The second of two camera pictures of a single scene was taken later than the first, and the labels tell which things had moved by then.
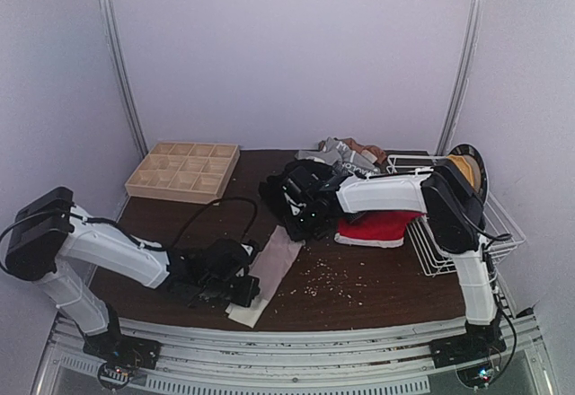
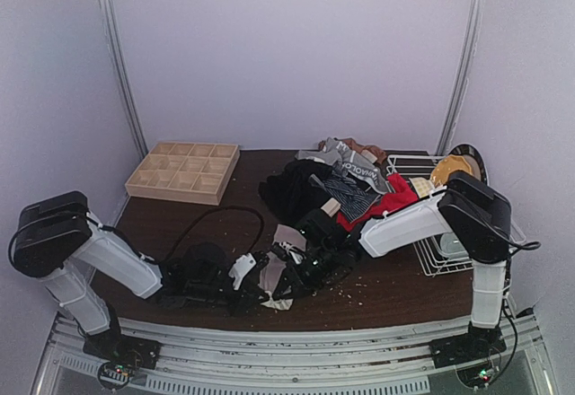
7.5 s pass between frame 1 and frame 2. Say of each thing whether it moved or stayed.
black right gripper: moved
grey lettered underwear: stayed
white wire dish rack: stayed
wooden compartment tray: stayed
